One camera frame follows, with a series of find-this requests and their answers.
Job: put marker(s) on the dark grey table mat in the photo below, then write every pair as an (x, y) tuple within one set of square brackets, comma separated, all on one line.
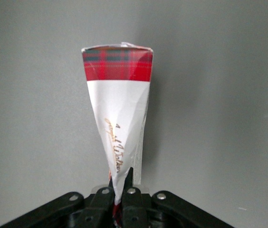
[(29, 95)]

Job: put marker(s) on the red tartan cookie box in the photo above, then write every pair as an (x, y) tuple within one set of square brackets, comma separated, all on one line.
[(117, 99)]

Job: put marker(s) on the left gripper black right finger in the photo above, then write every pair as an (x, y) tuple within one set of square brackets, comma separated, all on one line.
[(133, 209)]

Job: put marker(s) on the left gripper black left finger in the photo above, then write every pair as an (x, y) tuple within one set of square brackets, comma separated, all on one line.
[(98, 209)]

